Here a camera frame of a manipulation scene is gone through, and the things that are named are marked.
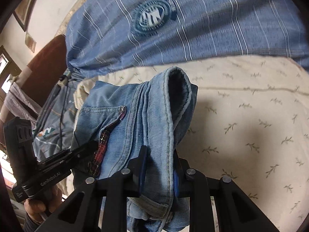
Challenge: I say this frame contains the grey cloth on headboard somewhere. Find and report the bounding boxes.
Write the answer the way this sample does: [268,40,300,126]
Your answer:
[3,82,42,123]

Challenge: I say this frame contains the left hand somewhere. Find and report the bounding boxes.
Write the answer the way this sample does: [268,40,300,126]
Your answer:
[24,185,62,224]

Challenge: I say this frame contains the grey-blue patterned pillow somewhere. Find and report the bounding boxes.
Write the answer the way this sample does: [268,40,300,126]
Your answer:
[33,77,81,161]

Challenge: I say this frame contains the dark brown wooden headboard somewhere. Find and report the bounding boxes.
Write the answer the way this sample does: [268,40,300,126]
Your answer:
[0,34,70,146]

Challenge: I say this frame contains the cream leaf-print bedsheet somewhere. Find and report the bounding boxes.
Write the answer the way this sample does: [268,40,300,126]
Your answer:
[58,54,309,232]

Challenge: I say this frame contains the framed wall picture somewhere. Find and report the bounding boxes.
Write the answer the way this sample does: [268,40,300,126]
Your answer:
[13,0,36,32]

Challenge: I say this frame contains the blue denim jeans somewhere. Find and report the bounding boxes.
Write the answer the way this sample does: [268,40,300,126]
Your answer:
[71,67,198,231]

